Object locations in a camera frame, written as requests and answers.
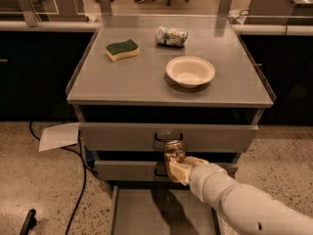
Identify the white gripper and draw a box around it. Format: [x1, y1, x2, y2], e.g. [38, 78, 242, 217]
[169, 156, 235, 204]

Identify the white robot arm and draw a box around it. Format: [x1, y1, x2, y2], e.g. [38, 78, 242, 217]
[165, 157, 313, 235]

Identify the grey bottom drawer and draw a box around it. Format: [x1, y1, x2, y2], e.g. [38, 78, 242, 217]
[107, 185, 222, 235]

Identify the grey drawer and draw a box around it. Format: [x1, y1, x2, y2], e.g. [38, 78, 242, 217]
[94, 160, 239, 183]
[107, 185, 222, 235]
[79, 122, 258, 153]

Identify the grey middle drawer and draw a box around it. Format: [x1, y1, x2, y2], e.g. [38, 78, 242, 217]
[94, 160, 239, 183]

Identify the grey drawer cabinet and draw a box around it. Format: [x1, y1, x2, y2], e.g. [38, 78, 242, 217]
[66, 14, 275, 196]

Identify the grey top drawer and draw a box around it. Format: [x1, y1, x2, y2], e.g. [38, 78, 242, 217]
[79, 122, 258, 153]

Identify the crushed white green can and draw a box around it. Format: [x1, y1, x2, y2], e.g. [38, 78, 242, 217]
[155, 26, 188, 47]

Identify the white paper bowl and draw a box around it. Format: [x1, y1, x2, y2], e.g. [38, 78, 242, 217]
[165, 56, 215, 88]

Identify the green yellow sponge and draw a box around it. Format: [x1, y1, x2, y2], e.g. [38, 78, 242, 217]
[106, 39, 139, 62]

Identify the white paper sheet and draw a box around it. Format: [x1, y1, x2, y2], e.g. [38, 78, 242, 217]
[39, 122, 79, 152]

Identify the black object on floor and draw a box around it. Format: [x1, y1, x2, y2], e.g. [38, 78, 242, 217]
[20, 209, 36, 235]

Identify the black floor cable left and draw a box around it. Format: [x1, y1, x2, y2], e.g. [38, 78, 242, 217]
[29, 120, 99, 235]

